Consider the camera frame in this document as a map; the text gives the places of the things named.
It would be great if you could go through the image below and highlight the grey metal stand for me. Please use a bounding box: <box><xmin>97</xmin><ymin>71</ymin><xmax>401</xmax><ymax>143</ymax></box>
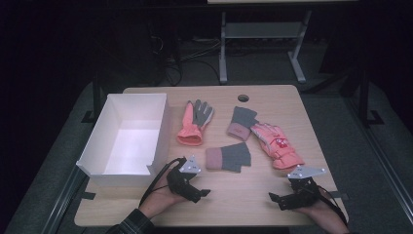
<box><xmin>218</xmin><ymin>9</ymin><xmax>313</xmax><ymax>85</ymax></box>

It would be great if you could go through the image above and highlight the person's right hand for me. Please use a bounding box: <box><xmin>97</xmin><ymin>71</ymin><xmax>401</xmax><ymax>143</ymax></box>
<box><xmin>293</xmin><ymin>191</ymin><xmax>351</xmax><ymax>234</ymax></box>

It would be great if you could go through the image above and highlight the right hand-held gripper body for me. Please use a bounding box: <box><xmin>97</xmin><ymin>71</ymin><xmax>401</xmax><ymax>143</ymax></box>
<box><xmin>282</xmin><ymin>165</ymin><xmax>326</xmax><ymax>210</ymax></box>

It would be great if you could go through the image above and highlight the aluminium floor rail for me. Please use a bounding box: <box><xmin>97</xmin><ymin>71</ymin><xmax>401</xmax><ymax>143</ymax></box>
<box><xmin>42</xmin><ymin>167</ymin><xmax>90</xmax><ymax>234</ymax></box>
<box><xmin>344</xmin><ymin>97</ymin><xmax>413</xmax><ymax>225</ymax></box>

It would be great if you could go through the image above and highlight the white box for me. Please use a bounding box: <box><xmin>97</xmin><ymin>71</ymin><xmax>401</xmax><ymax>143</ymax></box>
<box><xmin>75</xmin><ymin>93</ymin><xmax>173</xmax><ymax>188</ymax></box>

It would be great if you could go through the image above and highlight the grey fingerless glove pink cuff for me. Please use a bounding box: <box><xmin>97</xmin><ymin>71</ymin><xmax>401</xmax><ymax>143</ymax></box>
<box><xmin>205</xmin><ymin>141</ymin><xmax>252</xmax><ymax>174</ymax></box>

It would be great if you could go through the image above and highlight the pink glove with grey palm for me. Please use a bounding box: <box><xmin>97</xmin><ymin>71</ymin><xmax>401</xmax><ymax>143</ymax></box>
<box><xmin>176</xmin><ymin>99</ymin><xmax>215</xmax><ymax>146</ymax></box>

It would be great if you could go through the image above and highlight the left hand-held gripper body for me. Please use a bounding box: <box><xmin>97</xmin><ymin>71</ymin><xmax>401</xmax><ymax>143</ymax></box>
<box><xmin>166</xmin><ymin>155</ymin><xmax>203</xmax><ymax>200</ymax></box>

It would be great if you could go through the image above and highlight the black post with foot bracket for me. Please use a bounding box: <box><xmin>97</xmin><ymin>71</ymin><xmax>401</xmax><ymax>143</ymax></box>
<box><xmin>357</xmin><ymin>64</ymin><xmax>386</xmax><ymax>128</ymax></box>
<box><xmin>81</xmin><ymin>72</ymin><xmax>103</xmax><ymax>124</ymax></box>

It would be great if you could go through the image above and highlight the hand-held gripper cable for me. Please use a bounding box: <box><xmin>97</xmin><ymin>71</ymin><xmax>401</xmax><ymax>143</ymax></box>
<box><xmin>138</xmin><ymin>157</ymin><xmax>188</xmax><ymax>208</ymax></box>
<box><xmin>316</xmin><ymin>184</ymin><xmax>349</xmax><ymax>225</ymax></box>

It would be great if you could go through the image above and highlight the person's left hand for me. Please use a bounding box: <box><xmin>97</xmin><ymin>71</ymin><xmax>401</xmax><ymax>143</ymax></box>
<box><xmin>139</xmin><ymin>165</ymin><xmax>188</xmax><ymax>219</ymax></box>

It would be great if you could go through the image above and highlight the left hand-held gripper cable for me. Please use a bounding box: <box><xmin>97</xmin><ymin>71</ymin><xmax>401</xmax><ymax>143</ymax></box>
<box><xmin>138</xmin><ymin>157</ymin><xmax>188</xmax><ymax>208</ymax></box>

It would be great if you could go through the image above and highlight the right hand-held gripper cable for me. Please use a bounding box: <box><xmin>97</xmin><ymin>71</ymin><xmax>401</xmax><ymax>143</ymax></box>
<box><xmin>316</xmin><ymin>184</ymin><xmax>349</xmax><ymax>225</ymax></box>

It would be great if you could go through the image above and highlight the grey fingerless glove marked cuff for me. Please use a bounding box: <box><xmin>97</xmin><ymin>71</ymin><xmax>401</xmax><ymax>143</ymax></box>
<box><xmin>226</xmin><ymin>105</ymin><xmax>260</xmax><ymax>142</ymax></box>

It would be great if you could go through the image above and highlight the bundle of floor cables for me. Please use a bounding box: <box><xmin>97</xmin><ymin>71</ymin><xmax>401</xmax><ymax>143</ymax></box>
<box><xmin>149</xmin><ymin>32</ymin><xmax>222</xmax><ymax>87</ymax></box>

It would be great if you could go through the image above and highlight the pink padded glove with print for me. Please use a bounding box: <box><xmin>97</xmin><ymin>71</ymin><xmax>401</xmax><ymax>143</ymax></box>
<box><xmin>249</xmin><ymin>122</ymin><xmax>306</xmax><ymax>171</ymax></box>

